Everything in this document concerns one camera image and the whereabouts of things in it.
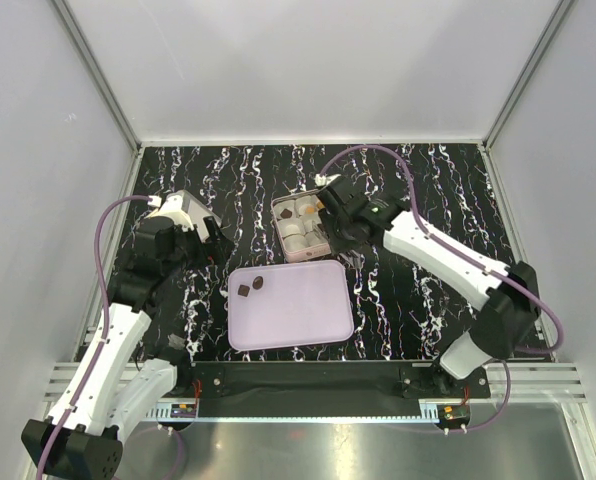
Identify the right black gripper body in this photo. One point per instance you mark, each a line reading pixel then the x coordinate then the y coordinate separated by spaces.
pixel 340 238

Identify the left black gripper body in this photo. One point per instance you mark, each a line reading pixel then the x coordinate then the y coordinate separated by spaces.
pixel 198 254

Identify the dark square chocolate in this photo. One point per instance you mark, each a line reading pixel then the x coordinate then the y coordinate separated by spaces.
pixel 243 290

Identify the dark oval chocolate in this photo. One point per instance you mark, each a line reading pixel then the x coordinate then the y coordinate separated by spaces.
pixel 258 283

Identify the pink tin lid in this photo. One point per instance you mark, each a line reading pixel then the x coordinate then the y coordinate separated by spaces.
pixel 185 210

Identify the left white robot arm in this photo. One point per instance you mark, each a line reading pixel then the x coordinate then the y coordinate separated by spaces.
pixel 83 436

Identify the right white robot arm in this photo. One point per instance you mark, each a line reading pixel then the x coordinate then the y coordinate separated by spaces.
pixel 504 296

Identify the pink chocolate tin box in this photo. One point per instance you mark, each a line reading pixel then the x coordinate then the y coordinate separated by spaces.
pixel 297 241

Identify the lilac plastic tray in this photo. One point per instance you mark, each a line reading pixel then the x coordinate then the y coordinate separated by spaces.
pixel 299 304

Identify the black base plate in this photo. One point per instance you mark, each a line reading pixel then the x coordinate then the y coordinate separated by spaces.
pixel 325 389

